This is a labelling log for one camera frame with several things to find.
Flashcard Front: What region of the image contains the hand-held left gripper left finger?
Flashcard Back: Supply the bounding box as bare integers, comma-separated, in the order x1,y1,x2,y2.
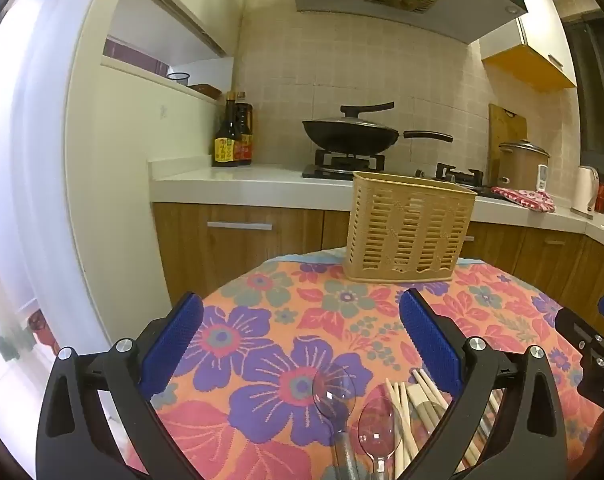
36,291,206,480

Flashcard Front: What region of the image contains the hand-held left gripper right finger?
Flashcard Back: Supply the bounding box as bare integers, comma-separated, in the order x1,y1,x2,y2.
398,288,567,480

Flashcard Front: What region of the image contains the pile of cream chopsticks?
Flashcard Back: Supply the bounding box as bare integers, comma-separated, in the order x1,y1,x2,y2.
384,367,503,480

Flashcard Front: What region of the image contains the clear plastic spoon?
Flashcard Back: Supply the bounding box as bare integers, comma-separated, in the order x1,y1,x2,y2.
357,398,403,480
312,363,361,480

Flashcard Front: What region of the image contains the tan slotted plastic utensil basket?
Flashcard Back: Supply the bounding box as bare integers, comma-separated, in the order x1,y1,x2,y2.
343,171,478,283

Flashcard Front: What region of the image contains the wooden base cabinet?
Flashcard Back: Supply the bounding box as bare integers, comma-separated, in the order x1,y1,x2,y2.
152,202,604,322

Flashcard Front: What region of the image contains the floral orange tablecloth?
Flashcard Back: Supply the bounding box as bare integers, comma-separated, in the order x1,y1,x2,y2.
114,250,604,480

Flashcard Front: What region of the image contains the white electric kettle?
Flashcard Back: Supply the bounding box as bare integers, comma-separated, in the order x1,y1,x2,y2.
572,165,600,214

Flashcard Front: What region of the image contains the red plastic item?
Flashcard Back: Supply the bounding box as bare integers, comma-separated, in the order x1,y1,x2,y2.
27,310,59,357

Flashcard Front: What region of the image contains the red patterned cloth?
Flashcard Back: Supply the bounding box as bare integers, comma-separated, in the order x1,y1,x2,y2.
490,186,557,213

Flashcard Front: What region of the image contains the light blue undercloth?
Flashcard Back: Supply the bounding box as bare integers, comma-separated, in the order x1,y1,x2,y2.
269,249,485,266

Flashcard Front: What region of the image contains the brown rice cooker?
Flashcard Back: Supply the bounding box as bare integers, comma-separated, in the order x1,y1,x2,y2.
498,140,551,192

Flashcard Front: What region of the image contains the white kitchen countertop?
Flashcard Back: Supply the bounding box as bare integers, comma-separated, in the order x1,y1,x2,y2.
148,157,604,242

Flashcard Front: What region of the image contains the black gas stove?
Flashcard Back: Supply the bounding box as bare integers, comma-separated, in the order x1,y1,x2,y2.
302,150,492,196

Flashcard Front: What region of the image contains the wooden cutting board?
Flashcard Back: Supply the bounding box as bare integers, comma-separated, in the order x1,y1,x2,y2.
488,103,528,187

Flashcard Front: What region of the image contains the tall dark soy sauce bottle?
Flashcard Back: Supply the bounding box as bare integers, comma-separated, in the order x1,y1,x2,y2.
212,91,239,168

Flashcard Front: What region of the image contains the dark red-label sauce bottle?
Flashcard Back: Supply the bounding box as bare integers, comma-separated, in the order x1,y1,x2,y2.
234,91,255,166

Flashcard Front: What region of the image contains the black wok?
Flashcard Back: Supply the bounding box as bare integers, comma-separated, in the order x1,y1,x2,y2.
302,119,454,156

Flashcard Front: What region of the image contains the dark window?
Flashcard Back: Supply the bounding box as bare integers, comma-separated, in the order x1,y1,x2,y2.
564,12,604,171

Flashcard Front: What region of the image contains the black wok lid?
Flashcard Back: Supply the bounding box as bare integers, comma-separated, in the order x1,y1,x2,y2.
304,101,397,127

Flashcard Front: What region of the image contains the steel range hood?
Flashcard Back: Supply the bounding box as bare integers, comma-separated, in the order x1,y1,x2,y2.
288,0,529,45

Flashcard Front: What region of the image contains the silver cabinet handle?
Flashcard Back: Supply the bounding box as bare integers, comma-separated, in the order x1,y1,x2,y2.
207,221,273,232

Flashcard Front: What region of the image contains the cream and orange wall cabinet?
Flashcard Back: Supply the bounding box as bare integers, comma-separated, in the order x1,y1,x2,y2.
480,0,579,93

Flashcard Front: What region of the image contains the white open wall shelf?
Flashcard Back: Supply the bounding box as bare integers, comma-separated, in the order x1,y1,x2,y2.
67,0,253,111

